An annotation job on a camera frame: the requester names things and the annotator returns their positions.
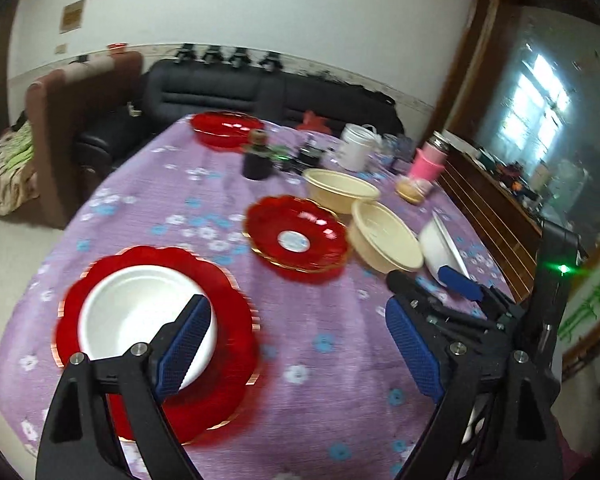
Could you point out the small dark container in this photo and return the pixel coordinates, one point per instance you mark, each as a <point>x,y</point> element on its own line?
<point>312,154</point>

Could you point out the white bowl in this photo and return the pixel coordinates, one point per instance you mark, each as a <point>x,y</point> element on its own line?
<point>130,310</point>
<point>437,247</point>

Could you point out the small red dish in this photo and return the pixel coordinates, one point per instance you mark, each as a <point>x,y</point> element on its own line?
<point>117,47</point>

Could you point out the white plastic tub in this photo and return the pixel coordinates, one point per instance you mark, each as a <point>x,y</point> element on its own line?
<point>355,150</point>

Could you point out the purple floral tablecloth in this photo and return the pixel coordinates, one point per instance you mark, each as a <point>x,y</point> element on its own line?
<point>305,310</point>

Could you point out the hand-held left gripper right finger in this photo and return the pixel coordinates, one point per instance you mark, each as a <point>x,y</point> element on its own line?
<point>410,345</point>

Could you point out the small black gadget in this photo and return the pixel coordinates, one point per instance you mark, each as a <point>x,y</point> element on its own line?
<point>212,55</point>
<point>239,58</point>
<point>272,62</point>
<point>185,54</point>

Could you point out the red plate with white centre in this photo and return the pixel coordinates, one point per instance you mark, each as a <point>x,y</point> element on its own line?
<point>270,225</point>

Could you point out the brown armchair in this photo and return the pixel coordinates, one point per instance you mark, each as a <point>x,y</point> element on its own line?
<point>80,110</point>

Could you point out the red star-shaped item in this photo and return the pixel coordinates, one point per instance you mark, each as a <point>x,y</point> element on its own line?
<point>312,120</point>

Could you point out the yellow wall plaque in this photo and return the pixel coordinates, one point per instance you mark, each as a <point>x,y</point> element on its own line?
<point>72,16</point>

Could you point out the clear glass cup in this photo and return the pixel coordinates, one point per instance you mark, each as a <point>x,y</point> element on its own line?
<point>395,150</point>

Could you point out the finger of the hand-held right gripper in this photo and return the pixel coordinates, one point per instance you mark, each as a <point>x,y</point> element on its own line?
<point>457,281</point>
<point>405,284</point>

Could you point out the pink thermos cup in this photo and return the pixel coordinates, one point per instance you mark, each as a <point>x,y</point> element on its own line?
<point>425,165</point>

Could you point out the large red scalloped plate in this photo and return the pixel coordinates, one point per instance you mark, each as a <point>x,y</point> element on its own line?
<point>230,355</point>

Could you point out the printed bed blanket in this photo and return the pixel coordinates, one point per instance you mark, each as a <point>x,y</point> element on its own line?
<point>5,170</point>

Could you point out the black electronic device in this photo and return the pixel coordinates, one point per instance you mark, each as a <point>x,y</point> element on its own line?
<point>286,160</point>

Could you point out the cream plastic bowl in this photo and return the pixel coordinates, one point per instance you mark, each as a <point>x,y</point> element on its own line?
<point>340,185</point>
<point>380,240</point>

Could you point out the bun in clear bag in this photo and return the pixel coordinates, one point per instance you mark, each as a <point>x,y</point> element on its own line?
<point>410,191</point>

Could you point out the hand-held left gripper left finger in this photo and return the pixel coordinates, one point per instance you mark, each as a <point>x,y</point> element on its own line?
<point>187,345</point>

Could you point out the red fruit dish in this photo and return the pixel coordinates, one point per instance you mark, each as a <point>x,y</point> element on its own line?
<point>220,127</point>

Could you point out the black leather sofa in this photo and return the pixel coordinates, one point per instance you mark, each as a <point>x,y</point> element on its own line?
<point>205,90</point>

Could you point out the dark bottle with brown cap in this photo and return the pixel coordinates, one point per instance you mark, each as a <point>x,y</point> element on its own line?
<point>257,165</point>

